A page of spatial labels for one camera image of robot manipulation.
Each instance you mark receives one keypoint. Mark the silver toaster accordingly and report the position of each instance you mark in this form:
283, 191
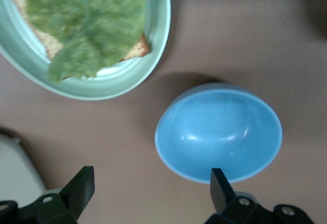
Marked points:
15, 173

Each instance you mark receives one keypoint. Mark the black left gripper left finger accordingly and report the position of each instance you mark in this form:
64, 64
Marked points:
79, 193

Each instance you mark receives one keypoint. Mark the blue bowl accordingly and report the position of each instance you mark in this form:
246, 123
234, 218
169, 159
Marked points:
217, 132

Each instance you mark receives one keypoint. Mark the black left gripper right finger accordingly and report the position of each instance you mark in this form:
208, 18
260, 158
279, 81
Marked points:
222, 193

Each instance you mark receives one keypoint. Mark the brown bread slice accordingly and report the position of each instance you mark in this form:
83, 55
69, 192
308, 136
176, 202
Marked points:
139, 50

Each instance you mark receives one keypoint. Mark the brown table cloth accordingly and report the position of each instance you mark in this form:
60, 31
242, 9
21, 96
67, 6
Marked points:
230, 42

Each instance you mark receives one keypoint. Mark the pale green plate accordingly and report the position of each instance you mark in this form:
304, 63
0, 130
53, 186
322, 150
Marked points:
143, 75

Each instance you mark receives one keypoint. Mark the green lettuce leaf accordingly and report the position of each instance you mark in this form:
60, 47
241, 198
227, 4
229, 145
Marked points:
84, 24

